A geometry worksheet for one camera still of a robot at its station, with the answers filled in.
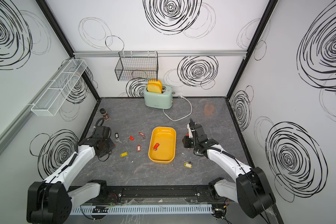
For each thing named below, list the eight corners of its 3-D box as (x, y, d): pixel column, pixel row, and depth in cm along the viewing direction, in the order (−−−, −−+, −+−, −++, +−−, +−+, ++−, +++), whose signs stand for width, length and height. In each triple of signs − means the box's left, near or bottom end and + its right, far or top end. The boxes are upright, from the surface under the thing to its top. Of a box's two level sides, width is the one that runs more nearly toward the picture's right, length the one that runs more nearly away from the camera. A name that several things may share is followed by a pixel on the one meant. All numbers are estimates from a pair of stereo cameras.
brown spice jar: (104, 121, 108) (98, 112, 99) (105, 117, 110) (100, 108, 102) (109, 121, 108) (103, 112, 99) (110, 117, 110) (105, 108, 102)
